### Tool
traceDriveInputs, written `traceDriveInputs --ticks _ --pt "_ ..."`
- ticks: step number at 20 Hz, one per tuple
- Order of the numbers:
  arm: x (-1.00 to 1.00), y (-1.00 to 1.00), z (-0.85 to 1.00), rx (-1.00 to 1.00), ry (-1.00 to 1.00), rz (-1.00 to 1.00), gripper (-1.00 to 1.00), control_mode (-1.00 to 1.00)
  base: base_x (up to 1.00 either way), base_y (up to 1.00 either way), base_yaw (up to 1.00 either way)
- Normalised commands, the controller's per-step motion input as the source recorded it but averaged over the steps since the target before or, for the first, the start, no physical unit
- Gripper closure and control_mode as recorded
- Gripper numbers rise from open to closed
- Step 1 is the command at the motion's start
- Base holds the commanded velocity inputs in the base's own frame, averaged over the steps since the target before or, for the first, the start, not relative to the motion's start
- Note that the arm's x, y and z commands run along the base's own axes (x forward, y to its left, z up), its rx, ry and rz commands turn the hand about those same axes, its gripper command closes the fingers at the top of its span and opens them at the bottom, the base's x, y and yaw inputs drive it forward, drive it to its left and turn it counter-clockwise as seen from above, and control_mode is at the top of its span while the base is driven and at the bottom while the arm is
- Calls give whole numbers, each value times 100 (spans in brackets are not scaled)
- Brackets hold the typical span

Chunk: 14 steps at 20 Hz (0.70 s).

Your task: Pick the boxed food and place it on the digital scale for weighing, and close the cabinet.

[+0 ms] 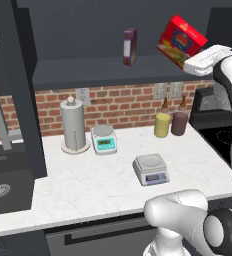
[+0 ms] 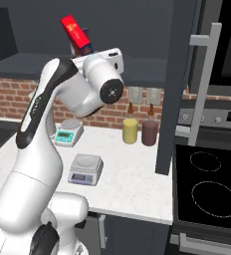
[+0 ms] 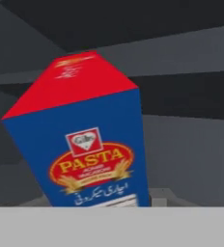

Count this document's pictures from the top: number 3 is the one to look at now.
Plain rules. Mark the grey cabinet shelf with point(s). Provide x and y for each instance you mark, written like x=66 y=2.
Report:
x=181 y=51

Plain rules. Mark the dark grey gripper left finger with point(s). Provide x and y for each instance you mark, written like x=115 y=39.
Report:
x=39 y=202

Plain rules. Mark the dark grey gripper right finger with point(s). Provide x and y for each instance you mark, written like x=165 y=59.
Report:
x=162 y=197

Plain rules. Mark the blue and red pasta box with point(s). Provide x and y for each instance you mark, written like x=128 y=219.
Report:
x=85 y=128

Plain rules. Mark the dark grey cabinet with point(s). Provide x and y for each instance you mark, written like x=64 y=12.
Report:
x=197 y=160

